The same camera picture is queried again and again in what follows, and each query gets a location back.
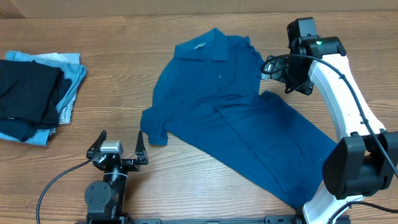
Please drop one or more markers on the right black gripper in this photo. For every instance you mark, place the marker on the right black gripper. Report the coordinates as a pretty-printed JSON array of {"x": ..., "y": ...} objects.
[{"x": 280, "y": 73}]

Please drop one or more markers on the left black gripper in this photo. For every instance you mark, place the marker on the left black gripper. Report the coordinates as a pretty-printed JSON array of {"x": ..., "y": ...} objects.
[{"x": 142, "y": 158}]

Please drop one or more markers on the blue polo shirt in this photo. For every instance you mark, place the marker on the blue polo shirt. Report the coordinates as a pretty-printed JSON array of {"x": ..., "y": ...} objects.
[{"x": 208, "y": 96}]

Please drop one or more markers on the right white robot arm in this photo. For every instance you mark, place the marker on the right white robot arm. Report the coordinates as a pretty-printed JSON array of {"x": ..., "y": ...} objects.
[{"x": 364, "y": 160}]

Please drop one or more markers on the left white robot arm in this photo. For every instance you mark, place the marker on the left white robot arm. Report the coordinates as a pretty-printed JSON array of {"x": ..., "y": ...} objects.
[{"x": 105, "y": 198}]

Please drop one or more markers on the light blue folded garment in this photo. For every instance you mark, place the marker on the light blue folded garment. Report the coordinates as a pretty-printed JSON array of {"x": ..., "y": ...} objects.
[{"x": 74, "y": 72}]

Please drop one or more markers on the dark navy folded garment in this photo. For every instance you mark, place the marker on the dark navy folded garment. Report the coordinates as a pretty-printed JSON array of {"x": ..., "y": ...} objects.
[{"x": 15, "y": 130}]

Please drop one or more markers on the black folded garment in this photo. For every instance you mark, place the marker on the black folded garment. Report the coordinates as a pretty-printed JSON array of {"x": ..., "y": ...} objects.
[{"x": 13, "y": 71}]

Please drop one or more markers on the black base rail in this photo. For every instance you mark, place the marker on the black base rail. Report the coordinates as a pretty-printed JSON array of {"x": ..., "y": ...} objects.
[{"x": 217, "y": 221}]

